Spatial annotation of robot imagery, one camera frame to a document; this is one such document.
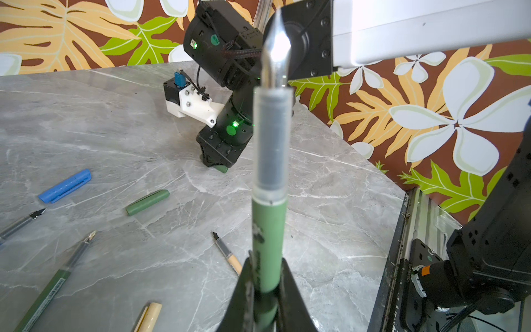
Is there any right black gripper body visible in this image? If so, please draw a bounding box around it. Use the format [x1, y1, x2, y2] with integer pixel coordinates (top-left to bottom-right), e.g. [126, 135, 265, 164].
[196, 89, 254, 168]

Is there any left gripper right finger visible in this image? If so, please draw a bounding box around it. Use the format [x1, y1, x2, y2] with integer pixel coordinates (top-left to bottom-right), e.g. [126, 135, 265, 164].
[276, 258, 318, 332]

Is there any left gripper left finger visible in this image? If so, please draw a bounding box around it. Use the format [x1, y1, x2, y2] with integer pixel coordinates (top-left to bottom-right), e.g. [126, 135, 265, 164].
[217, 250, 257, 332]

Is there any beige pen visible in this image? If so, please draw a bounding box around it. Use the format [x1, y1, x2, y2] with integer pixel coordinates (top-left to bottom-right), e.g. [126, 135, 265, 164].
[212, 232, 243, 275]

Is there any beige pen cap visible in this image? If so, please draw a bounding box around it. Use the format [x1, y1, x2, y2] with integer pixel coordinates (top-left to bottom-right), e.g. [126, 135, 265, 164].
[134, 302, 163, 332]

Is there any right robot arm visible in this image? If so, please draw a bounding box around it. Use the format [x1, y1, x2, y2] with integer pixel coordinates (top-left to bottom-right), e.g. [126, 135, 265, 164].
[184, 1, 530, 314]

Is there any blue pen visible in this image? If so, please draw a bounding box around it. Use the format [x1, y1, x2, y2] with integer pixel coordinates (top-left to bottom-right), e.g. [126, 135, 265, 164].
[1, 208, 46, 244]

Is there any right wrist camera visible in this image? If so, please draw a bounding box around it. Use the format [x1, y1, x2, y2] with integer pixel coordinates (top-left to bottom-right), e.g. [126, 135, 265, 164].
[163, 71, 223, 128]

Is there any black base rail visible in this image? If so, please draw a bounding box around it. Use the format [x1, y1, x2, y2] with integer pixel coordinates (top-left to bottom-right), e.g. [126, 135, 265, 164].
[366, 186, 461, 332]

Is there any dark green pen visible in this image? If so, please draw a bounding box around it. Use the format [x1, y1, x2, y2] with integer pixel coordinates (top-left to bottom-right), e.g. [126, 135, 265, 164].
[14, 230, 97, 332]

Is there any light green pen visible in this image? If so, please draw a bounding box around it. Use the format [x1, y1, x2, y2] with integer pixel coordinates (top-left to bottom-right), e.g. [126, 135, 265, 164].
[252, 10, 293, 331]

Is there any blue pen cap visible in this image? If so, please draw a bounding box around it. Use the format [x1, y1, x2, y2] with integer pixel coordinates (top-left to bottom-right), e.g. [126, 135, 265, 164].
[38, 169, 92, 203]

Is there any light green pen cap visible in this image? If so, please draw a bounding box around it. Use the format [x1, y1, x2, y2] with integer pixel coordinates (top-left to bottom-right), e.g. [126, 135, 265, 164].
[214, 165, 228, 174]

